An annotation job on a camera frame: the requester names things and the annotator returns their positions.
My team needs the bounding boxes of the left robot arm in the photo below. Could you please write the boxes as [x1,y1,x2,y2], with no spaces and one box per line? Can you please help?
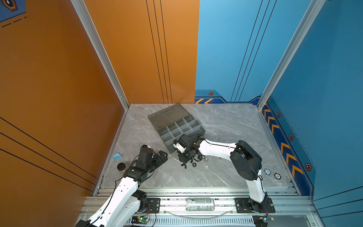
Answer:
[76,145,168,227]

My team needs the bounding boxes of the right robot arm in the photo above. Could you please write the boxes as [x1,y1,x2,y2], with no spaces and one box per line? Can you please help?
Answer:
[173,134,269,213]

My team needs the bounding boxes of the black round cap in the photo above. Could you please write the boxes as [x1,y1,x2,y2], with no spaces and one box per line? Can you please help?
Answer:
[117,163,126,171]

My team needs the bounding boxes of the grey plastic organizer box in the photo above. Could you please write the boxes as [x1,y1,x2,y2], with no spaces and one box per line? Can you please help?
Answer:
[148,104,205,153]

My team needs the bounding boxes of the blue triangular wedge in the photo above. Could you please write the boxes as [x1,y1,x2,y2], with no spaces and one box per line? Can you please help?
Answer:
[112,152,123,159]

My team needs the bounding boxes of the left circuit board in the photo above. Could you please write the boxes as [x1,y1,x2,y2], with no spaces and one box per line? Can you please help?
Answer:
[131,216,150,226]

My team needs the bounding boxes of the circuit board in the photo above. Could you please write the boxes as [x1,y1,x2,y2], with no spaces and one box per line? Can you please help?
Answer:
[252,216,275,227]
[131,216,150,226]

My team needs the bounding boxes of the white round marker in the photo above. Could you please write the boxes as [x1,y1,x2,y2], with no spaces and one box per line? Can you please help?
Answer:
[264,169,271,176]

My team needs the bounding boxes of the black round marker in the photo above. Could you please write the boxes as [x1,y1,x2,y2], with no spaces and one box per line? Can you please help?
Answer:
[274,173,282,180]

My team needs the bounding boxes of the right circuit board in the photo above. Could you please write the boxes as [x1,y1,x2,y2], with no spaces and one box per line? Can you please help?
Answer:
[252,216,275,227]

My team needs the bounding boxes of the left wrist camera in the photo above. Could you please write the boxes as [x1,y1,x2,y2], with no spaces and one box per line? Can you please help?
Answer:
[140,145,150,151]

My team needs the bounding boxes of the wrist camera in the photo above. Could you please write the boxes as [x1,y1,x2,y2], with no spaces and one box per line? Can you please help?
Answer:
[173,141,186,153]
[140,145,150,151]

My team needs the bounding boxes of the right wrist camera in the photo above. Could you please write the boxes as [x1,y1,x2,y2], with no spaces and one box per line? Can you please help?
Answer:
[173,141,186,153]

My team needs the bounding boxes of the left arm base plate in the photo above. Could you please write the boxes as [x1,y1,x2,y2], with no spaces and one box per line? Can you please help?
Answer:
[137,198,161,214]

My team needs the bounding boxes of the silver cylinder on rail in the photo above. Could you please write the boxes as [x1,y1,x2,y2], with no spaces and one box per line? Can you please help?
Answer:
[186,198,215,211]

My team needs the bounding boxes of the aluminium front rail frame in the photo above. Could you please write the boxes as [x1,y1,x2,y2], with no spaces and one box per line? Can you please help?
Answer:
[74,186,325,227]

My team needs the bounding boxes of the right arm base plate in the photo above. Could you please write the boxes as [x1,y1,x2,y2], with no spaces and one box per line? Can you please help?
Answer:
[234,196,276,213]

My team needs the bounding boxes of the left aluminium corner post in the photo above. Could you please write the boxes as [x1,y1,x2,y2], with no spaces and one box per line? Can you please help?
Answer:
[71,0,130,111]

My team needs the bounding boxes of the aluminium corner post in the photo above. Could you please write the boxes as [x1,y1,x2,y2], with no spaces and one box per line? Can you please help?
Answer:
[71,0,130,111]
[257,0,326,111]

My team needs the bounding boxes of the right aluminium corner post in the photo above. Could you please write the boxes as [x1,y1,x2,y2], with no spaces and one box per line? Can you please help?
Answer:
[257,0,326,111]

